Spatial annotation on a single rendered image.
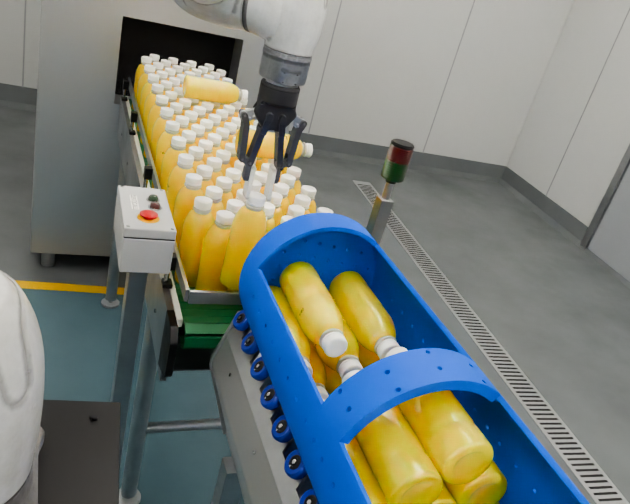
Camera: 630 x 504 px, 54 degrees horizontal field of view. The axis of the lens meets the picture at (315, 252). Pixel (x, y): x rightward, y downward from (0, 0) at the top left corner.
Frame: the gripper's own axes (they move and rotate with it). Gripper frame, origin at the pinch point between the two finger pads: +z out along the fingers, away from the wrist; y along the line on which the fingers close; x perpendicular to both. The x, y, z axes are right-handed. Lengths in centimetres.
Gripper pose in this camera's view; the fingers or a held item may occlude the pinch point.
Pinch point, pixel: (259, 182)
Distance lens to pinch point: 124.9
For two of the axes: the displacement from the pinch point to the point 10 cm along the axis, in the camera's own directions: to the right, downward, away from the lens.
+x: -3.2, -4.9, 8.1
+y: 9.2, 0.5, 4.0
